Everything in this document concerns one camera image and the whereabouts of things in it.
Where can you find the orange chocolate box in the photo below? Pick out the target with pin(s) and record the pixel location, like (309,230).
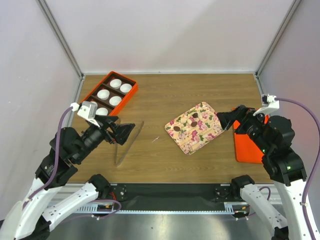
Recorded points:
(105,84)

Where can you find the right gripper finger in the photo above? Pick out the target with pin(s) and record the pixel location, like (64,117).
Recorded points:
(227,119)
(243,110)

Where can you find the white square chocolate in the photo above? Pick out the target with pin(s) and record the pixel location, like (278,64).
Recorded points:
(183,121)

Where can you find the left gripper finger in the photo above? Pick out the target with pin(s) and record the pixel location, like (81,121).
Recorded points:
(111,122)
(121,132)

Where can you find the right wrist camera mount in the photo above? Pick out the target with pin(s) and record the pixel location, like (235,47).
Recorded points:
(269,105)

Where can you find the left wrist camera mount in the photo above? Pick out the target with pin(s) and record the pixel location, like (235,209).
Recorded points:
(85,111)

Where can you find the aluminium frame post right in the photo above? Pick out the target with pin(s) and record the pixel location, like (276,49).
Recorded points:
(284,24)

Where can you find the aluminium frame post left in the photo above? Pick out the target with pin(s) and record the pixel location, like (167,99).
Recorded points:
(44,7)

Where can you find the metal tongs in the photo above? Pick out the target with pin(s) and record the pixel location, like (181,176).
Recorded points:
(118,160)

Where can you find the white cable duct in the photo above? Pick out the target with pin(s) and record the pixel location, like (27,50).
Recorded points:
(104,208)

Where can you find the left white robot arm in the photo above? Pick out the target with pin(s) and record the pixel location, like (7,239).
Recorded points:
(34,218)

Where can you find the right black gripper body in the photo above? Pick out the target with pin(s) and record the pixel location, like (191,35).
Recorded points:
(252,125)

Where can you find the orange box lid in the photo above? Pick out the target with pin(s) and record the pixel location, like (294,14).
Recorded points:
(245,149)

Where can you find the aluminium frame post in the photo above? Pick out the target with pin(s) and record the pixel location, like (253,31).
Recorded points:
(44,7)
(284,24)

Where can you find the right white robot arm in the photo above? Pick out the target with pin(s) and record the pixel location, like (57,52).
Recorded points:
(284,167)

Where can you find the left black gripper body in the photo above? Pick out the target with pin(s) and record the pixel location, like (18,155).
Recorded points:
(94,135)

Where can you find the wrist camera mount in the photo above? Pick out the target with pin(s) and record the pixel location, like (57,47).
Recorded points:
(269,105)
(85,111)

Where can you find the floral serving tray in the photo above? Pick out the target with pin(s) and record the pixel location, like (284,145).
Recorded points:
(190,139)

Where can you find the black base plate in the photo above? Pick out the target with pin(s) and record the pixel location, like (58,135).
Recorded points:
(176,193)

